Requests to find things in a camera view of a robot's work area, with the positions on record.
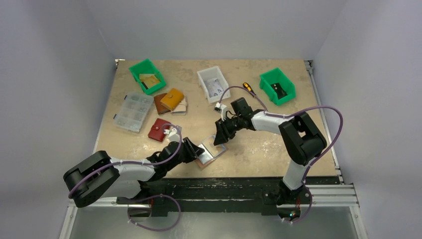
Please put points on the white bin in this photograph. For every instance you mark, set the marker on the white bin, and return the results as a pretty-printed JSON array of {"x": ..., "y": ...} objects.
[{"x": 208, "y": 73}]

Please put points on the yellow black screwdriver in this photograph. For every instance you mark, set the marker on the yellow black screwdriver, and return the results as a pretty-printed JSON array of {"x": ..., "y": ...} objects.
[{"x": 249, "y": 89}]

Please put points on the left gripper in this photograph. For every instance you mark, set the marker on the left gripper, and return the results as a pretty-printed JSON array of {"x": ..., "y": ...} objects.
[{"x": 190, "y": 155}]

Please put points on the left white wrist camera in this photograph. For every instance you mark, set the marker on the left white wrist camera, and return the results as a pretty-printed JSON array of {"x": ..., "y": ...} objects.
[{"x": 173, "y": 134}]

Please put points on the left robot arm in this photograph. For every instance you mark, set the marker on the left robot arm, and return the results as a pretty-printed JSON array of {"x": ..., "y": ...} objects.
[{"x": 101, "y": 176}]

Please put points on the yellow card holder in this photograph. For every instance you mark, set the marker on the yellow card holder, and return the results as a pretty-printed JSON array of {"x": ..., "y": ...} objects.
[{"x": 171, "y": 100}]

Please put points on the beige card holder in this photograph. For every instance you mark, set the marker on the beige card holder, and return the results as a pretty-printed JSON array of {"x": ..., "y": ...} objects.
[{"x": 181, "y": 108}]

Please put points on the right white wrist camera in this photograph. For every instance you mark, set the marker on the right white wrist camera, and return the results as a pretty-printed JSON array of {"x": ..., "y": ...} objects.
[{"x": 222, "y": 110}]

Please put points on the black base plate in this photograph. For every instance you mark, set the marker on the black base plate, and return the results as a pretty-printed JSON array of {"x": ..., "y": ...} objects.
[{"x": 271, "y": 183}]

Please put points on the red card holder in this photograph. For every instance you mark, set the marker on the red card holder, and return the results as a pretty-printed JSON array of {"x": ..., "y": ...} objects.
[{"x": 157, "y": 131}]

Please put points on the aluminium frame rail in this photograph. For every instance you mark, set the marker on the aluminium frame rail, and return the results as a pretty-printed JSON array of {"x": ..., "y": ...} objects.
[{"x": 333, "y": 195}]

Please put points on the brown card holder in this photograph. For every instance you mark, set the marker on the brown card holder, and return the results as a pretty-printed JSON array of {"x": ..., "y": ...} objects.
[{"x": 159, "y": 107}]

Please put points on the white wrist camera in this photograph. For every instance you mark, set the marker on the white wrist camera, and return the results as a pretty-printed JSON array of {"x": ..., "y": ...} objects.
[
  {"x": 222, "y": 110},
  {"x": 173, "y": 134}
]

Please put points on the black item in bin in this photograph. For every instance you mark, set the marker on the black item in bin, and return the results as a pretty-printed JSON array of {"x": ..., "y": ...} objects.
[{"x": 280, "y": 92}]

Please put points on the blue card sleeves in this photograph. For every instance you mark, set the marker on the blue card sleeves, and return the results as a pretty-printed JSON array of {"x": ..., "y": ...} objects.
[{"x": 211, "y": 153}]

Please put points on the right green bin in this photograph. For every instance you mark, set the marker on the right green bin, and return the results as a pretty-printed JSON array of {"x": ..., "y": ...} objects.
[{"x": 277, "y": 76}]

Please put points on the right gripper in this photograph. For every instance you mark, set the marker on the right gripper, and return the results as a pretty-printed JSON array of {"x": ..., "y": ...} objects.
[{"x": 223, "y": 127}]

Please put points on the cards in white bin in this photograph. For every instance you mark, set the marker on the cards in white bin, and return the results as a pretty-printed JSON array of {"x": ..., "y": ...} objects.
[{"x": 213, "y": 87}]

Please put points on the left green bin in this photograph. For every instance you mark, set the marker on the left green bin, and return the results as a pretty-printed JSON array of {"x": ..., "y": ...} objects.
[{"x": 147, "y": 67}]

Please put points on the clear compartment organizer box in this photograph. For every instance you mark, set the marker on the clear compartment organizer box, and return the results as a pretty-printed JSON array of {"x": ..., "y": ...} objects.
[{"x": 133, "y": 111}]

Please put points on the gold card with black stripe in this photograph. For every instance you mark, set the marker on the gold card with black stripe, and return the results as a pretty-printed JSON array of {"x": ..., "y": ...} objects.
[{"x": 144, "y": 85}]

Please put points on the cards in green bin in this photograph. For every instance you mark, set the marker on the cards in green bin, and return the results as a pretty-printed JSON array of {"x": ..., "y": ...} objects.
[{"x": 150, "y": 79}]

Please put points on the green bin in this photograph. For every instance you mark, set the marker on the green bin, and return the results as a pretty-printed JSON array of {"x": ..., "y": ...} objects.
[
  {"x": 277, "y": 76},
  {"x": 147, "y": 67}
]

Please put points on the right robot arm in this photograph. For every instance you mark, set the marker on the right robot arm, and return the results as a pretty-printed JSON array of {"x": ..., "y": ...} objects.
[{"x": 303, "y": 140}]

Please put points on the pink card holder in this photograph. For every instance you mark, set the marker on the pink card holder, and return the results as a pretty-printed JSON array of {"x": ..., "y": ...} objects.
[{"x": 201, "y": 165}]

